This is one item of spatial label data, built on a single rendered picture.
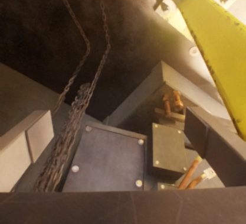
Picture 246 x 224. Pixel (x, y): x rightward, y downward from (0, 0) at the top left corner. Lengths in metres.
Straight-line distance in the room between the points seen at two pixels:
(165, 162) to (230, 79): 0.29
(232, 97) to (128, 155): 0.35
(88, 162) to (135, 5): 0.65
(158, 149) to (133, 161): 0.08
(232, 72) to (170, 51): 0.61
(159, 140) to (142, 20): 0.55
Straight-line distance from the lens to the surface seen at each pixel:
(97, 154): 0.54
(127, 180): 0.52
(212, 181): 0.66
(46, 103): 1.13
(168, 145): 0.56
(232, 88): 0.32
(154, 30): 0.88
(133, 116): 0.79
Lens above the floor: 0.83
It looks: 48 degrees down
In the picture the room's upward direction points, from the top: 170 degrees counter-clockwise
